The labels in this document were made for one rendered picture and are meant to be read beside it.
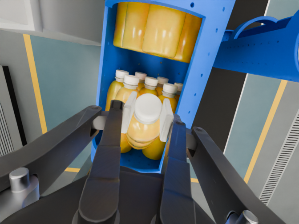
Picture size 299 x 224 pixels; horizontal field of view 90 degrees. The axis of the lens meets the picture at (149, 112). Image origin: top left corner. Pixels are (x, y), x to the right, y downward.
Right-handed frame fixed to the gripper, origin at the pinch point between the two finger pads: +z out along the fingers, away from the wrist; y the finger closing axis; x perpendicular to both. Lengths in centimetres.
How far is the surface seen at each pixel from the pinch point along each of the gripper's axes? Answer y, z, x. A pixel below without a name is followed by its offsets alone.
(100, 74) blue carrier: -13.5, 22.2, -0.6
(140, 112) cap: -0.9, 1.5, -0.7
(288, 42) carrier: 39, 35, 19
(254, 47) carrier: 39, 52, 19
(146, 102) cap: -0.4, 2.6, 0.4
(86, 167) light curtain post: -33, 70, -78
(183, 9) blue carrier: 2.3, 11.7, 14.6
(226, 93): 70, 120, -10
